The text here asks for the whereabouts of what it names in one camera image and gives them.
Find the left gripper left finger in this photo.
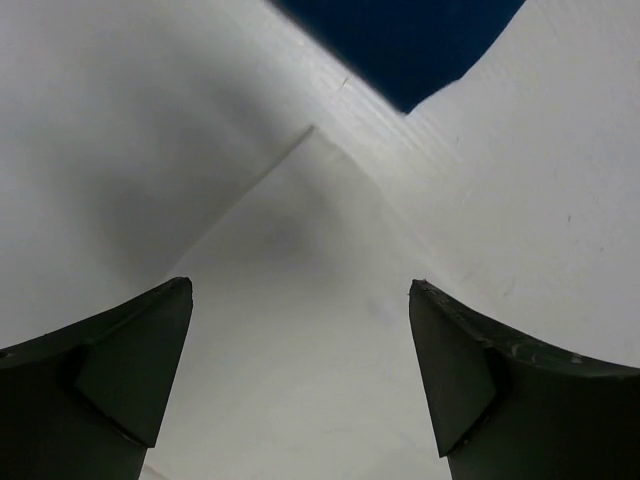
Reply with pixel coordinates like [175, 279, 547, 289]
[1, 277, 193, 480]

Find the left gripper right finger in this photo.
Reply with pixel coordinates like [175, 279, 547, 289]
[409, 280, 639, 479]

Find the white t shirt red logo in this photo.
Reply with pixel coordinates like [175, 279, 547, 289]
[146, 131, 449, 479]

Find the folded blue t shirt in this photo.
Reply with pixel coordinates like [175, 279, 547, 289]
[275, 0, 524, 114]

